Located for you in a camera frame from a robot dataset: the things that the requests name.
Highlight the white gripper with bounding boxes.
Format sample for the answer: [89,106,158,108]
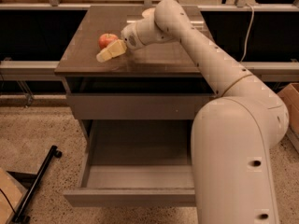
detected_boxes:
[96,22,145,63]

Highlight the red apple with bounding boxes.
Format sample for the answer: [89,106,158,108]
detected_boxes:
[98,34,118,49]

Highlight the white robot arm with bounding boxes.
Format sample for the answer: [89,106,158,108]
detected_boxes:
[96,0,289,224]

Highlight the grey drawer cabinet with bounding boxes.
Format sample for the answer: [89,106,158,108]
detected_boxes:
[55,6,213,141]

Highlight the grey top drawer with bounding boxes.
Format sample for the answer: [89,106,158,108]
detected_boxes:
[66,94,212,119]

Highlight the open grey middle drawer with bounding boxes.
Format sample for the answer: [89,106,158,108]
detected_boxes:
[64,120,195,207]

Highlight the white ceramic bowl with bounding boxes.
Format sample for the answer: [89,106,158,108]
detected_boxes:
[142,7,155,18]

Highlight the cardboard box right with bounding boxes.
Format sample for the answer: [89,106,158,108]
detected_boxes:
[278,83,299,153]

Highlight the wooden board lower left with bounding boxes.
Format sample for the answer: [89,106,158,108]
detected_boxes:
[0,168,26,224]

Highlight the black metal bar stand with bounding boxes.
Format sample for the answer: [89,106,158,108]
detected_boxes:
[8,146,62,224]

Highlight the metal railing frame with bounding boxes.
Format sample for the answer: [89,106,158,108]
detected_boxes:
[0,0,299,107]

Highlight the white cable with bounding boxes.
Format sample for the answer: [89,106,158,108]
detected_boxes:
[239,3,256,63]

